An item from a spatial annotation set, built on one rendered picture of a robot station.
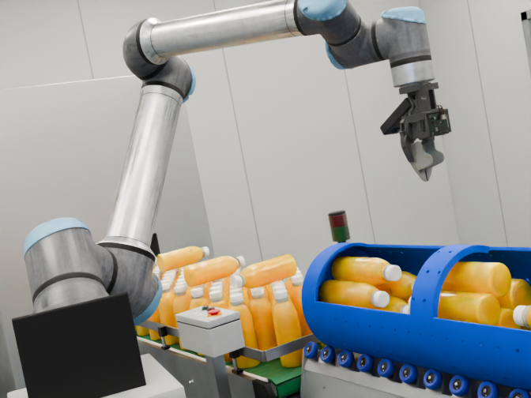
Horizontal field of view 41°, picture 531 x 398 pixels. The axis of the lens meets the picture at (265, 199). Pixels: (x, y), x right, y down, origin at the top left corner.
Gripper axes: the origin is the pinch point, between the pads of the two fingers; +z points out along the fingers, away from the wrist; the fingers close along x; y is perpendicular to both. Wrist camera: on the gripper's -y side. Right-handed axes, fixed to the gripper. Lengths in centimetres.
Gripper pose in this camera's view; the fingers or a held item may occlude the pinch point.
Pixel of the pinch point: (423, 175)
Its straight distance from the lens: 162.0
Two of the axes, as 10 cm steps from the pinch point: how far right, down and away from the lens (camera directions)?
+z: 1.8, 9.8, 0.7
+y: 5.3, -0.4, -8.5
